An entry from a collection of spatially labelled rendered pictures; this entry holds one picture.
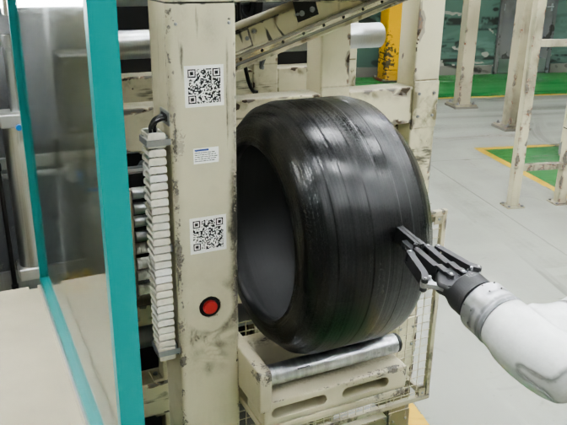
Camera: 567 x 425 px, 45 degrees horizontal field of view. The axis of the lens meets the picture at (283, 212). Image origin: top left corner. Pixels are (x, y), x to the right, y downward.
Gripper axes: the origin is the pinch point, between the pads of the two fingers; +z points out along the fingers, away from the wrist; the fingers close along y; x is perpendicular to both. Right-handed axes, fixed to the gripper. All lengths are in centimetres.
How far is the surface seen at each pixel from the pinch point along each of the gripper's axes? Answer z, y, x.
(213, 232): 21.8, 30.6, 4.6
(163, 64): 30, 38, -27
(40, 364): -19, 68, -6
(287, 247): 48, -1, 29
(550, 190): 262, -353, 165
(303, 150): 18.0, 14.3, -12.6
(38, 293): 1, 66, -3
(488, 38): 762, -717, 185
